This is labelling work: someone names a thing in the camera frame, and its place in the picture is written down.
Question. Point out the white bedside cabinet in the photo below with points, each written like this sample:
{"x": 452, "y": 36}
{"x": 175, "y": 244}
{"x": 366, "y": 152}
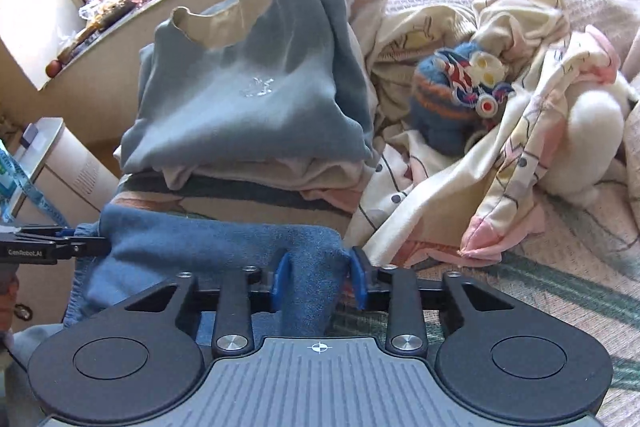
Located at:
{"x": 78, "y": 185}

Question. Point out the blue knitted cartoon hat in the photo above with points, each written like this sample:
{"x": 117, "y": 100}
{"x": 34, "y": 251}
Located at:
{"x": 456, "y": 94}

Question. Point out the dark blue fleece pants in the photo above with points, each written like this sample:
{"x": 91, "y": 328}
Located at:
{"x": 147, "y": 247}

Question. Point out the white plush toy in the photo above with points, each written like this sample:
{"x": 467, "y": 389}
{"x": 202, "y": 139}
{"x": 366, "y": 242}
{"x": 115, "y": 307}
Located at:
{"x": 594, "y": 131}

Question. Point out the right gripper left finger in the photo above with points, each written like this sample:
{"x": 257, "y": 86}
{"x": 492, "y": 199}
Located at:
{"x": 280, "y": 271}

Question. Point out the person's left hand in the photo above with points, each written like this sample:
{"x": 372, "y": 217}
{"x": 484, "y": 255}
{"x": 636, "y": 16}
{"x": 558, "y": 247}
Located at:
{"x": 10, "y": 285}

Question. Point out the patterned bed cover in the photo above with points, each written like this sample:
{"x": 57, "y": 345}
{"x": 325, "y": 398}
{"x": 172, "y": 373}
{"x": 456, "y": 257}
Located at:
{"x": 545, "y": 206}

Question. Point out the cream pink cartoon pajamas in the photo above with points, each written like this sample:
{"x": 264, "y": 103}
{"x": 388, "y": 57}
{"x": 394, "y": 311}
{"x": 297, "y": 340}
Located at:
{"x": 467, "y": 210}

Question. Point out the grey-blue folded sweatshirt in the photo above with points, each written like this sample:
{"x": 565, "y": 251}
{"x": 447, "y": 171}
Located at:
{"x": 250, "y": 76}

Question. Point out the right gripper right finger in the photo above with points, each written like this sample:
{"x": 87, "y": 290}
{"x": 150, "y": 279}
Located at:
{"x": 359, "y": 269}

